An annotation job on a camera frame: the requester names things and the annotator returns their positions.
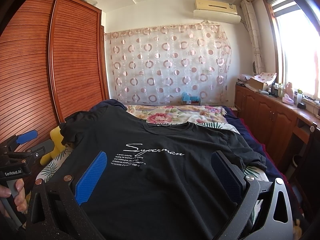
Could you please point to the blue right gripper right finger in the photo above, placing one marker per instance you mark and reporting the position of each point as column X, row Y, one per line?
column 229, row 175

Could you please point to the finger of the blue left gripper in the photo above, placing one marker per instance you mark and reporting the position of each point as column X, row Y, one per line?
column 26, row 137
column 42, row 148

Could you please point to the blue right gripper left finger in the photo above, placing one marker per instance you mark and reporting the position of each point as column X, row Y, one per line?
column 86, row 184

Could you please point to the black printed t-shirt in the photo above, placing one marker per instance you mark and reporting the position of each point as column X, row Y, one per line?
column 159, row 182

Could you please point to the person's left hand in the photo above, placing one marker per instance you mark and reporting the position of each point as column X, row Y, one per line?
column 19, row 199

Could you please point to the yellow plush toy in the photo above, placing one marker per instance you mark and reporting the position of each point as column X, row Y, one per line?
column 57, row 138

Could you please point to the navy blue blanket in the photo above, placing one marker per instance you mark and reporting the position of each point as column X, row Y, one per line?
column 271, row 172

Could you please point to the folded navy garment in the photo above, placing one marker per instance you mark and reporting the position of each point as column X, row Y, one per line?
column 109, row 102

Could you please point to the floral bed quilt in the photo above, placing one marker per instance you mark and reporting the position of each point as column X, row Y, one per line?
column 209, row 116

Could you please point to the wooden sideboard cabinet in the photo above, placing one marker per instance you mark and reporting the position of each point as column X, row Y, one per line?
column 282, row 128

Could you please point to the wooden louvered wardrobe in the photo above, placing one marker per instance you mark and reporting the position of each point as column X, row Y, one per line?
column 52, row 65

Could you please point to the blue toy on headboard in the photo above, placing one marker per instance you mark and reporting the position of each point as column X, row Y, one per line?
column 187, row 99

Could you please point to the pink figurine on sill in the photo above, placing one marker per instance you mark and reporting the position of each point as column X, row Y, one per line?
column 288, row 97

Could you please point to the cardboard box with cloth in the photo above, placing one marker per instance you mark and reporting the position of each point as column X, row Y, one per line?
column 263, row 81

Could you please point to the pink circle patterned curtain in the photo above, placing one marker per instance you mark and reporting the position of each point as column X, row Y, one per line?
column 159, row 65

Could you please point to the tied window drape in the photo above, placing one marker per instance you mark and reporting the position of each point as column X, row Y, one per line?
column 254, row 33

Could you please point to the window with wooden frame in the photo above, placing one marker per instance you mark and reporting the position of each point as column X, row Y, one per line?
column 297, row 43

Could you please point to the wall air conditioner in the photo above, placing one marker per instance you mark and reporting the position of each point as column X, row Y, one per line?
column 218, row 11

